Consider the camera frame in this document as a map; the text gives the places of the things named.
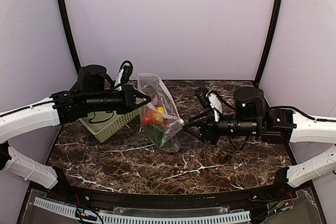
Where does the white bok choy toy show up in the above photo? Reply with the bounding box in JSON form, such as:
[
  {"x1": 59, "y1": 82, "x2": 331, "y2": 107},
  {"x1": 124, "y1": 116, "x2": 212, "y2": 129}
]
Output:
[{"x1": 145, "y1": 124, "x2": 173, "y2": 148}]

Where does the left black frame post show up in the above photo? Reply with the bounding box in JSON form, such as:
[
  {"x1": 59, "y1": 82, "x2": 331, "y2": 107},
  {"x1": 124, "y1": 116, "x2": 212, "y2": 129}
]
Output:
[{"x1": 57, "y1": 0, "x2": 81, "y2": 72}]

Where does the beige perforated plastic basket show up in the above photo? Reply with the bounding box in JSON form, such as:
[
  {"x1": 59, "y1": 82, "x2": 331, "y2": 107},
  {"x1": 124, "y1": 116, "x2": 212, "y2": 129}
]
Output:
[{"x1": 79, "y1": 110, "x2": 139, "y2": 143}]

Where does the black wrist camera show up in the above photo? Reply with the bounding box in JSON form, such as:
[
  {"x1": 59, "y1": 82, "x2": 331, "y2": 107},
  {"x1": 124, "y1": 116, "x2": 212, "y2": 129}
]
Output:
[
  {"x1": 195, "y1": 86, "x2": 235, "y2": 122},
  {"x1": 113, "y1": 60, "x2": 133, "y2": 91}
]

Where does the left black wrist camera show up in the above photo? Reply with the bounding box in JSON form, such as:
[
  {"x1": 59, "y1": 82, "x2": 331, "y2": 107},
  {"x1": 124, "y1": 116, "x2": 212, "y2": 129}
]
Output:
[{"x1": 113, "y1": 60, "x2": 133, "y2": 91}]

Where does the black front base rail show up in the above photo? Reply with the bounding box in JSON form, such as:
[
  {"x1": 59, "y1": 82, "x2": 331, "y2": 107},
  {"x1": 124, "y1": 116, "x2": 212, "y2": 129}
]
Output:
[{"x1": 15, "y1": 176, "x2": 329, "y2": 224}]

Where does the white slotted cable duct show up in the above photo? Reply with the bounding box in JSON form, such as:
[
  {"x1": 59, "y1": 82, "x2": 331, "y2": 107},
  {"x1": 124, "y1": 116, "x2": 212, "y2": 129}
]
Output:
[{"x1": 33, "y1": 197, "x2": 251, "y2": 224}]

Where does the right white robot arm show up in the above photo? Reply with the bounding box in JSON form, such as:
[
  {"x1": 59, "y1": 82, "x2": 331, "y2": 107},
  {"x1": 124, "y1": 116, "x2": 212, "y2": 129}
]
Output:
[{"x1": 183, "y1": 86, "x2": 335, "y2": 188}]

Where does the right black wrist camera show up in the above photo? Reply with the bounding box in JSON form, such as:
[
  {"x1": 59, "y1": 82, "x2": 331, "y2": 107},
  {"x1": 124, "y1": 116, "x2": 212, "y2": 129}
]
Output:
[{"x1": 195, "y1": 86, "x2": 235, "y2": 122}]

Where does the clear zip top bag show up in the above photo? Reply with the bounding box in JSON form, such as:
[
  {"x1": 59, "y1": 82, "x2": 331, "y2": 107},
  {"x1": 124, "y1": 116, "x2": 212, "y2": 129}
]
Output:
[{"x1": 137, "y1": 73, "x2": 184, "y2": 153}]

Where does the right black frame post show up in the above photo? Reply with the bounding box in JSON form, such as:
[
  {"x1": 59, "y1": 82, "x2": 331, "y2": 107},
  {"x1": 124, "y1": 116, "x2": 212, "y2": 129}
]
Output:
[{"x1": 253, "y1": 0, "x2": 282, "y2": 88}]

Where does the red pepper toy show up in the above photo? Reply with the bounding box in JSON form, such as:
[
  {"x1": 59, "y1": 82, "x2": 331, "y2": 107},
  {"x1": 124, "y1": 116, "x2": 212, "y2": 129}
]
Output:
[{"x1": 143, "y1": 110, "x2": 155, "y2": 127}]

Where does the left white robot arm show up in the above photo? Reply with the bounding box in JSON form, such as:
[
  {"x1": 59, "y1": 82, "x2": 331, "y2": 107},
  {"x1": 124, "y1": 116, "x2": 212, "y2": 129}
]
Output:
[{"x1": 1, "y1": 60, "x2": 151, "y2": 189}]

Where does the black frame post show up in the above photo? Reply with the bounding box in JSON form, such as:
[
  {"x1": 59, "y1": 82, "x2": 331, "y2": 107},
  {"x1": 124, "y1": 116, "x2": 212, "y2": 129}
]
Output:
[
  {"x1": 57, "y1": 0, "x2": 81, "y2": 72},
  {"x1": 253, "y1": 0, "x2": 282, "y2": 88}
]

